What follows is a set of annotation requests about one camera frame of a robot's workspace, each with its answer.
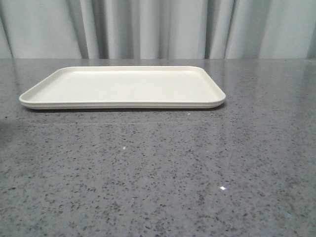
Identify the cream rectangular plastic tray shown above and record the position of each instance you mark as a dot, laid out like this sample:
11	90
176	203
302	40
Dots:
115	87

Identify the pale grey curtain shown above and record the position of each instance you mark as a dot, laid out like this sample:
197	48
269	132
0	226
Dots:
158	29

